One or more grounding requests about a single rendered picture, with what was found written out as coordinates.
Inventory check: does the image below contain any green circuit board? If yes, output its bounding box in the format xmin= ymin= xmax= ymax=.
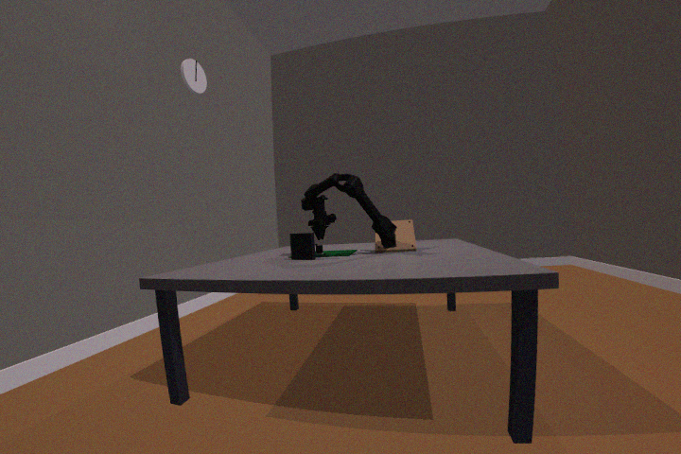
xmin=315 ymin=250 xmax=357 ymax=257

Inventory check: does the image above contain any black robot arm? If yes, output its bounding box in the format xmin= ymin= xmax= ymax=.
xmin=301 ymin=173 xmax=397 ymax=249

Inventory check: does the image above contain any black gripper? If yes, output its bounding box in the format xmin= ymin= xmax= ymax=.
xmin=308 ymin=209 xmax=330 ymax=240

